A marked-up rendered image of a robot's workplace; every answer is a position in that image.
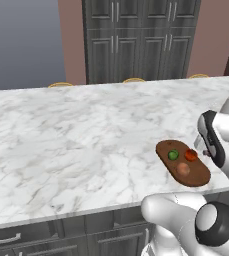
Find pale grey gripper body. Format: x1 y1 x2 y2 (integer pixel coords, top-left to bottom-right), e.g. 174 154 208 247
193 131 210 158

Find red tomato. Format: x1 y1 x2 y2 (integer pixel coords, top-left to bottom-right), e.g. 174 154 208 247
184 148 199 162

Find brown onion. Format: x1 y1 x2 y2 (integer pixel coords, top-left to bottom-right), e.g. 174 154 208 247
176 162 191 177

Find brown oval cutting board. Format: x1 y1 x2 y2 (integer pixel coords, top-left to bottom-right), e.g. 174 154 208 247
155 139 212 188

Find yellow round stool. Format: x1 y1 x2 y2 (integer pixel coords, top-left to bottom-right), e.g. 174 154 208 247
188 73 211 80
47 81 75 89
122 77 147 84

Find dark grey drawer front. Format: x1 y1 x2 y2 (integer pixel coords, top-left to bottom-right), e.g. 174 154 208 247
0 219 60 252
85 209 148 232

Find tall dark grey cupboards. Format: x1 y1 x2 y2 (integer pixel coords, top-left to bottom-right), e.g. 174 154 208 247
81 0 202 85

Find dark grey cupboard door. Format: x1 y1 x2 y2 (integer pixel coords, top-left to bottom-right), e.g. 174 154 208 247
85 225 154 256
12 243 88 256

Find silver cupboard door handle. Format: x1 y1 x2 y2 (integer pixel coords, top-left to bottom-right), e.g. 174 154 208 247
144 227 151 248

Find silver drawer handle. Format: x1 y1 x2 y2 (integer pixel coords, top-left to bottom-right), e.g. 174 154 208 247
0 232 22 245

